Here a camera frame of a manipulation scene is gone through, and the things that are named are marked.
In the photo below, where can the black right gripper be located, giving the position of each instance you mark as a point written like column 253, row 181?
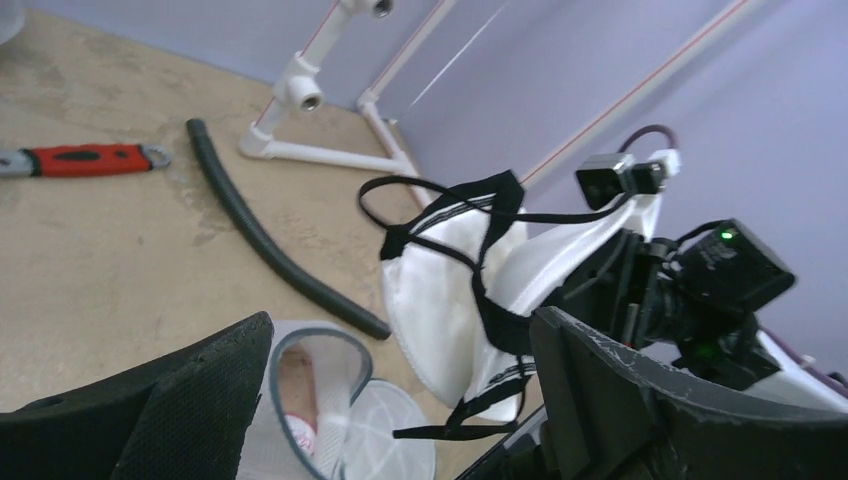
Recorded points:
column 619, row 291

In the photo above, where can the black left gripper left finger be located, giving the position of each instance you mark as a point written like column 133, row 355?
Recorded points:
column 180, row 416

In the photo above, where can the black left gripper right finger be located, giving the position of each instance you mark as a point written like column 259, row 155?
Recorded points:
column 615, row 413

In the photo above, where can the white mesh laundry bag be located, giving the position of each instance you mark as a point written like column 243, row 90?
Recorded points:
column 323, row 415

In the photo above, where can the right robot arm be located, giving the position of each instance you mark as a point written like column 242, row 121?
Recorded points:
column 700, row 293

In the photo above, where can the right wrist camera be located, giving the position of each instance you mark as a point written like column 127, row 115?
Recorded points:
column 604, row 177

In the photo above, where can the red handled adjustable wrench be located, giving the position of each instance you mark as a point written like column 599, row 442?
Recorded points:
column 87, row 160

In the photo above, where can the white PVC pipe frame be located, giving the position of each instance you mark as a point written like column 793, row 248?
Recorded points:
column 490, row 85

